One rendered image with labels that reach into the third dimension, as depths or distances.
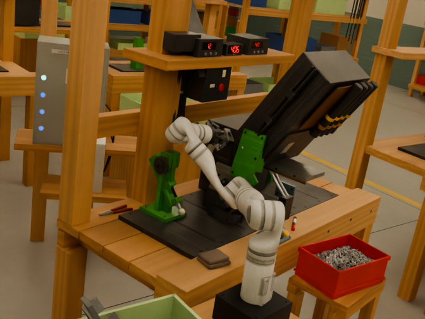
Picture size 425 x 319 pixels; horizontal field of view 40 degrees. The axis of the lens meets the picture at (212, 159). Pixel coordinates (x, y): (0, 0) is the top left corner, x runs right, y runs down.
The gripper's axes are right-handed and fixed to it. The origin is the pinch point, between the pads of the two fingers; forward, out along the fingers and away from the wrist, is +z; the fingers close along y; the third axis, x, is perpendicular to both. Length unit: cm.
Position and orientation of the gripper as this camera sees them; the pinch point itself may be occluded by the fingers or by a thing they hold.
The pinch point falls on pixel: (223, 137)
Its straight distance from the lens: 243.2
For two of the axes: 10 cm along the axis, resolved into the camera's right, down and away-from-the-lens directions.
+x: -7.6, 4.3, 4.8
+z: 5.5, 0.5, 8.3
